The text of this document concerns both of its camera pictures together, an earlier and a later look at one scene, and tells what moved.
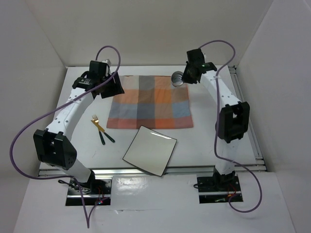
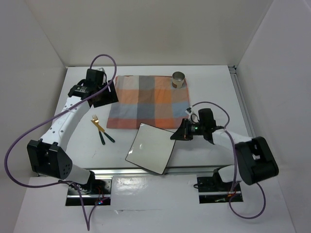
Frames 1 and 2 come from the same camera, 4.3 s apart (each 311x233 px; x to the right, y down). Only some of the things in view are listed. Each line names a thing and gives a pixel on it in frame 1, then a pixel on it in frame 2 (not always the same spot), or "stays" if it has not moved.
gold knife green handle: x=101 y=129 stays
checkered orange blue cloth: x=150 y=102 stays
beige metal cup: x=176 y=78 stays
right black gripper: x=185 y=78 -> x=183 y=133
